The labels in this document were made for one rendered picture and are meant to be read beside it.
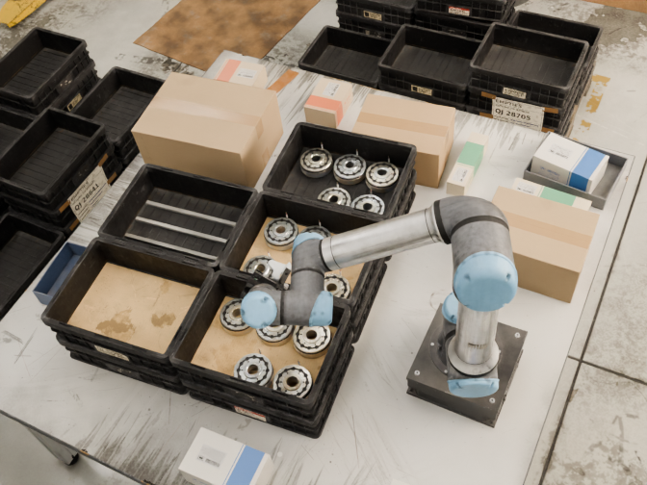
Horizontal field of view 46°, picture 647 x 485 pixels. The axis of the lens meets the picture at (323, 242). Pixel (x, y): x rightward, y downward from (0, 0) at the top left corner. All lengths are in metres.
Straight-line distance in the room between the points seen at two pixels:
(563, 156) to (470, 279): 1.15
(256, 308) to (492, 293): 0.48
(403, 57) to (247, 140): 1.23
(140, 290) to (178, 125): 0.60
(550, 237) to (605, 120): 1.66
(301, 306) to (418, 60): 2.06
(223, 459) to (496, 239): 0.93
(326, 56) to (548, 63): 1.04
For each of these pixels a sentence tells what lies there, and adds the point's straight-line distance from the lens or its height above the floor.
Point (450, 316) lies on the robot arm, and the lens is 1.85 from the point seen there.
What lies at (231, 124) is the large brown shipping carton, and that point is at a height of 0.90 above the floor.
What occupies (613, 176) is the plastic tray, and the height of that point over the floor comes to 0.70.
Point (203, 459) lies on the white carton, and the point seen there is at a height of 0.79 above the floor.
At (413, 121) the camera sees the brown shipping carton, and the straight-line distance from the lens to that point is 2.51.
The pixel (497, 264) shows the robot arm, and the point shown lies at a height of 1.44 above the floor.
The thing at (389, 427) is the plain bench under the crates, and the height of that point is 0.70.
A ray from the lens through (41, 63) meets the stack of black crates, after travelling 3.74.
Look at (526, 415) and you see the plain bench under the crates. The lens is 2.12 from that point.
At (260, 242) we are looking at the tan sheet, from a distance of 2.27.
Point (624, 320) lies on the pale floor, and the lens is 3.15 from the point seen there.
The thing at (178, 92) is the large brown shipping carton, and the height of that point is 0.90.
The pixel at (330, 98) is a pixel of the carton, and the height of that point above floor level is 0.78.
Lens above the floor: 2.62
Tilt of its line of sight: 53 degrees down
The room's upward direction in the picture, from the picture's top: 9 degrees counter-clockwise
